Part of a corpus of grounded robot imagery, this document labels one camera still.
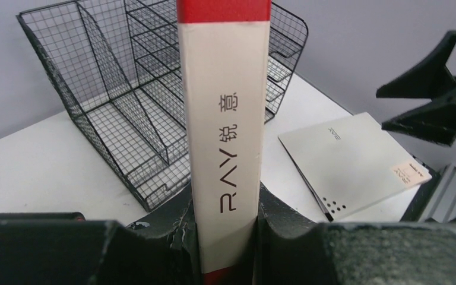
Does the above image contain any grey notebook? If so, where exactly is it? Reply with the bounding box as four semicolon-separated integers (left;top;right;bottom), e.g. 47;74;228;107
278;112;432;222

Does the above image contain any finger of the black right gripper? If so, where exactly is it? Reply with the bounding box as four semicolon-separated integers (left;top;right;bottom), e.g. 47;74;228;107
382;76;456;147
376;30;456;99

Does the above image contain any red notebook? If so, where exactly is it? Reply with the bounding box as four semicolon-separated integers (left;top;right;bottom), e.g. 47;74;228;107
176;1;271;284

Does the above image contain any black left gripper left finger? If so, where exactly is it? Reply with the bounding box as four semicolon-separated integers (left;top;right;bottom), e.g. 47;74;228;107
0;187;201;284

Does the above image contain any black wire mesh organizer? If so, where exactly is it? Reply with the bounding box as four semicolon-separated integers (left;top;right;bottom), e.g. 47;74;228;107
17;1;309;212

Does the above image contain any aluminium frame rail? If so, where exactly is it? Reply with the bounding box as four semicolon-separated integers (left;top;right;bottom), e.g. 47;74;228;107
418;164;456;223

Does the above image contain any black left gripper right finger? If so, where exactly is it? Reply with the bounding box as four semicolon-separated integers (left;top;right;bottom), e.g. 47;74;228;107
255;186;456;284

